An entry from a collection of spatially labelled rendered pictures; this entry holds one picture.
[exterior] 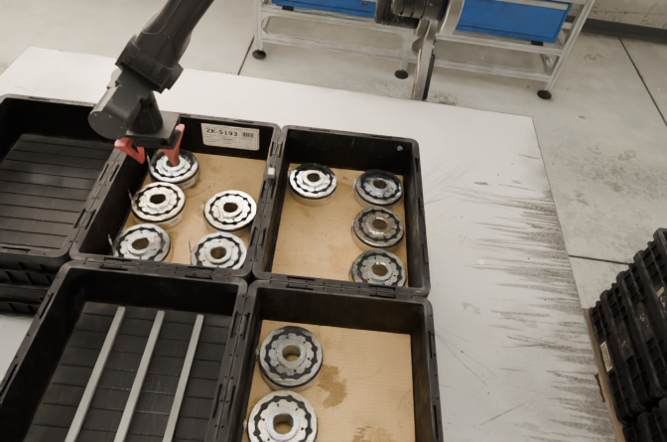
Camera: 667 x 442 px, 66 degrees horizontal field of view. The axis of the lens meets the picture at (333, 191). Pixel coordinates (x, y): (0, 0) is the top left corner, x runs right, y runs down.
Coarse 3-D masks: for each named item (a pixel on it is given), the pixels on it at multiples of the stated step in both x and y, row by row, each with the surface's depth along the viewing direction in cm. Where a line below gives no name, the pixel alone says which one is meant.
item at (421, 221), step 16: (288, 128) 110; (304, 128) 110; (320, 128) 111; (416, 144) 110; (416, 160) 109; (416, 176) 103; (272, 192) 99; (416, 192) 100; (272, 208) 94; (416, 208) 98; (256, 256) 86; (256, 272) 84; (352, 288) 84; (368, 288) 84; (384, 288) 84; (400, 288) 85; (416, 288) 85
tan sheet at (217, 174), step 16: (208, 160) 115; (224, 160) 116; (240, 160) 116; (256, 160) 117; (208, 176) 112; (224, 176) 112; (240, 176) 113; (256, 176) 113; (192, 192) 108; (208, 192) 109; (256, 192) 110; (192, 208) 105; (128, 224) 101; (176, 224) 102; (192, 224) 102; (176, 240) 99; (192, 240) 100; (176, 256) 97
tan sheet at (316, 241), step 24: (288, 192) 111; (336, 192) 112; (288, 216) 106; (312, 216) 107; (336, 216) 108; (288, 240) 102; (312, 240) 102; (336, 240) 103; (288, 264) 98; (312, 264) 98; (336, 264) 99
